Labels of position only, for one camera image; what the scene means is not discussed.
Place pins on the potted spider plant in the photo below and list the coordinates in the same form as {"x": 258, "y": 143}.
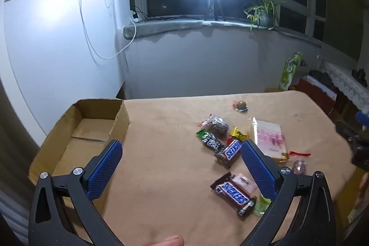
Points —
{"x": 263, "y": 12}

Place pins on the red box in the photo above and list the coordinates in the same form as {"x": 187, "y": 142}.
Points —
{"x": 315, "y": 93}

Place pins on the person's left hand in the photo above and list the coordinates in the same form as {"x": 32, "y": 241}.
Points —
{"x": 167, "y": 240}

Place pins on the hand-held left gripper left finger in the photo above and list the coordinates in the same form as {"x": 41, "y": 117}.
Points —
{"x": 105, "y": 168}

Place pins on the white lace cloth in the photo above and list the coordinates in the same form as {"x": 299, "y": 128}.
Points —
{"x": 343, "y": 81}

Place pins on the round chocolate ball candy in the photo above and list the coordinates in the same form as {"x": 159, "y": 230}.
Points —
{"x": 241, "y": 105}

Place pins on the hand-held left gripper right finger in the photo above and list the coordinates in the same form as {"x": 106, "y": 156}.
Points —
{"x": 258, "y": 168}

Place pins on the black light tripod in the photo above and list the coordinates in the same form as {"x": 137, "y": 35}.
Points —
{"x": 214, "y": 8}

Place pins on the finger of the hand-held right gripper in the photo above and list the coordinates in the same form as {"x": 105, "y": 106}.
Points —
{"x": 362, "y": 116}

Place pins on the small yellow candy packet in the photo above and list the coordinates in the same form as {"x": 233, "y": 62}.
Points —
{"x": 238, "y": 133}

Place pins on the pink wafers in clear bag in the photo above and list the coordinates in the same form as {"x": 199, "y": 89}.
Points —
{"x": 269, "y": 138}

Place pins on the cardboard box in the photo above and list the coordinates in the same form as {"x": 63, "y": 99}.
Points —
{"x": 86, "y": 119}

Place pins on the brown chocolate bar blue print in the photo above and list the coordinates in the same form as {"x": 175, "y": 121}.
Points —
{"x": 230, "y": 152}
{"x": 235, "y": 195}

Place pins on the brown cookie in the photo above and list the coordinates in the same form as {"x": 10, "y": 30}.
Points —
{"x": 216, "y": 126}

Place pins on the small pink candy packet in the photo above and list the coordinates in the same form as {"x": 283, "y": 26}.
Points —
{"x": 244, "y": 181}

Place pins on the clear candy red ends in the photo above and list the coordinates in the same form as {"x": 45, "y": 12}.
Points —
{"x": 299, "y": 165}

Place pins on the black white candy packet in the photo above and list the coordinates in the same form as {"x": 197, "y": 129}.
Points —
{"x": 210, "y": 142}

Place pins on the white power strip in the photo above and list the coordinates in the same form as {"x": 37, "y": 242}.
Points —
{"x": 135, "y": 17}

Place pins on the white cabinet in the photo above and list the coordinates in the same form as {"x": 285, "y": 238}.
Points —
{"x": 57, "y": 47}

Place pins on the small green candy packet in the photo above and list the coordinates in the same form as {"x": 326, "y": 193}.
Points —
{"x": 261, "y": 207}

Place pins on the green printed bag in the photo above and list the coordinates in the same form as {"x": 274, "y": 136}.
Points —
{"x": 289, "y": 73}

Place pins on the grey windowsill cloth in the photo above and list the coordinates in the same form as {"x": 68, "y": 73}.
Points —
{"x": 161, "y": 28}

